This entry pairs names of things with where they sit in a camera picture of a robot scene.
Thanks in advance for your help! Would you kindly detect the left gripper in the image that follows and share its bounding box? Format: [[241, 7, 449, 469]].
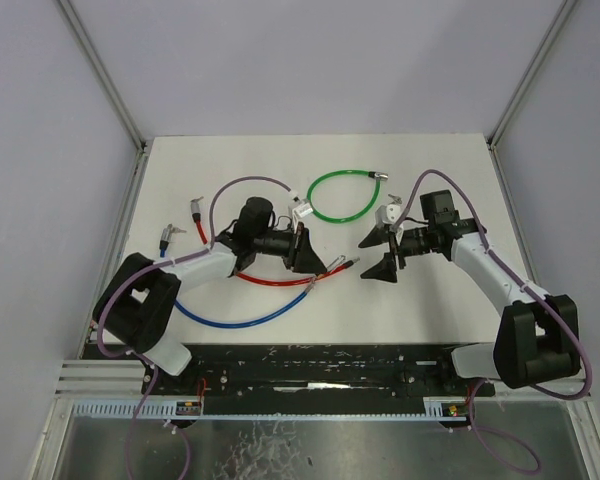
[[253, 221, 328, 272]]

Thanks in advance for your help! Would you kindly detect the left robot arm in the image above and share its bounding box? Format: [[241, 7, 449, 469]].
[[92, 197, 327, 395]]

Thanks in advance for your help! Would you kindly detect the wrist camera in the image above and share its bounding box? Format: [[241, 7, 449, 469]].
[[375, 203, 404, 234], [290, 198, 313, 222]]

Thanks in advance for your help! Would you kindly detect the right aluminium frame post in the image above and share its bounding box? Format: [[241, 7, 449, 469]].
[[486, 0, 580, 150]]

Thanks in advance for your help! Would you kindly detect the red cable lock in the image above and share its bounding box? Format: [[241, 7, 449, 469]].
[[188, 195, 360, 288]]

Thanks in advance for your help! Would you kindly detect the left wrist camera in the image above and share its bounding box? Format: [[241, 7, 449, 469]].
[[290, 198, 313, 222]]

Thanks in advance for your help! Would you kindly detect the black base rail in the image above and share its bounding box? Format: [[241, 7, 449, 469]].
[[154, 344, 477, 397]]

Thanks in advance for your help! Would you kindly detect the left aluminium frame post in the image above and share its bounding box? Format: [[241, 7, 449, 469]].
[[54, 0, 149, 151]]

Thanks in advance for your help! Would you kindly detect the aluminium frame post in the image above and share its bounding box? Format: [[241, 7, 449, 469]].
[[486, 0, 580, 150], [54, 0, 149, 151]]

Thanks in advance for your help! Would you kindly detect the blue cable lock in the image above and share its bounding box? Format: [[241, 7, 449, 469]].
[[159, 239, 315, 330]]

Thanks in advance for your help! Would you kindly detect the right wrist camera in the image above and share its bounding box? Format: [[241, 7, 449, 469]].
[[375, 203, 404, 234]]

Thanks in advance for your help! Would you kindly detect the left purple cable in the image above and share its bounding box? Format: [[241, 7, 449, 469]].
[[95, 175, 301, 480]]

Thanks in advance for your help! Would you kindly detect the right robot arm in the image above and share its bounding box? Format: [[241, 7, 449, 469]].
[[359, 190, 581, 395]]

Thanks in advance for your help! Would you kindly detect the brass padlock with key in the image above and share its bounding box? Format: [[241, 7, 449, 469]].
[[316, 255, 346, 280]]

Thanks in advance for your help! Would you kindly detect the green cable lock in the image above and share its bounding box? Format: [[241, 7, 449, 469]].
[[306, 169, 389, 224]]

